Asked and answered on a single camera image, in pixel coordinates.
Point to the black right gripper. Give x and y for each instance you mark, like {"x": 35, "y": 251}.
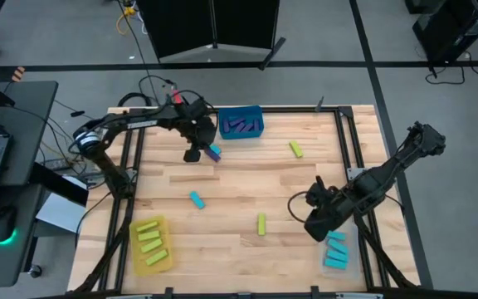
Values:
{"x": 328, "y": 201}

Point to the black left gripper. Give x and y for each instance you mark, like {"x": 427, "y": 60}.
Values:
{"x": 199, "y": 122}

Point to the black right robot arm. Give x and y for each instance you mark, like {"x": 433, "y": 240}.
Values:
{"x": 388, "y": 170}

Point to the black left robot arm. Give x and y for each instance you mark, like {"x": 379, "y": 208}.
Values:
{"x": 139, "y": 123}

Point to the blue plastic bin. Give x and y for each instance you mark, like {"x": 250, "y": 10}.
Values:
{"x": 241, "y": 136}

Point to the clear plastic bin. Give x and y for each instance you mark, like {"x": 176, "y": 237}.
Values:
{"x": 354, "y": 266}

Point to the black folding partition screen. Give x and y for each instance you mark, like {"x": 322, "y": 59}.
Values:
{"x": 189, "y": 25}

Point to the grey power strip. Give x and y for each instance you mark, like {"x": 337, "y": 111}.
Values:
{"x": 58, "y": 164}

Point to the black flat box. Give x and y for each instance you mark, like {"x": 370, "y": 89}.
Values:
{"x": 60, "y": 187}

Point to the yellow translucent plastic bin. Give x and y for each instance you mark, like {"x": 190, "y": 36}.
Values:
{"x": 152, "y": 271}

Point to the white sheet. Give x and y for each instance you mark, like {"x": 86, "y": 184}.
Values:
{"x": 58, "y": 214}

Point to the black desk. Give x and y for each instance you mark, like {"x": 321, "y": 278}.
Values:
{"x": 27, "y": 124}

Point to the orange black striped tag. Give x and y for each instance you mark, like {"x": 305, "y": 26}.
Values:
{"x": 18, "y": 74}

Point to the black computer mouse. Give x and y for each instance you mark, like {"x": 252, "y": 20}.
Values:
{"x": 2, "y": 220}

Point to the black caster wheel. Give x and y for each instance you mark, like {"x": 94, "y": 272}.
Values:
{"x": 35, "y": 271}

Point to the black equipment cart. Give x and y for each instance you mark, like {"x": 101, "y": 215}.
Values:
{"x": 450, "y": 29}

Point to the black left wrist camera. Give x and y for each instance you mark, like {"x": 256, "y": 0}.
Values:
{"x": 192, "y": 155}

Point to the black aluminium table frame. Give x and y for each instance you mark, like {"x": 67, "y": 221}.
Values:
{"x": 297, "y": 109}

